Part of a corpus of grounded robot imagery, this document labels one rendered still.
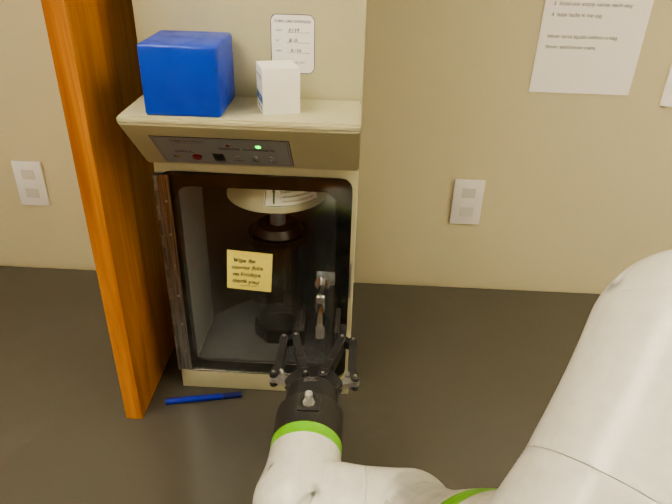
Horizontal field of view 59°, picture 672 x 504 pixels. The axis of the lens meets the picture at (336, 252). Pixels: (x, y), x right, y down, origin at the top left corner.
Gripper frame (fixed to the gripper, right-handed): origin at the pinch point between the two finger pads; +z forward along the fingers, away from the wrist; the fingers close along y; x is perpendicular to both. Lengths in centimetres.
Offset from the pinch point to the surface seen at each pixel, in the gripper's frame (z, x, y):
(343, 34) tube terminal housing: 5.6, -45.5, -2.2
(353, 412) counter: 1.0, 20.5, -6.3
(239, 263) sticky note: 4.3, -8.6, 14.0
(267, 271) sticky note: 4.3, -7.3, 9.4
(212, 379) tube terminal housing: 5.5, 18.5, 21.0
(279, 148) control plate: -2.1, -31.6, 6.0
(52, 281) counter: 39, 21, 68
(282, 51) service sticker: 5.5, -43.0, 6.3
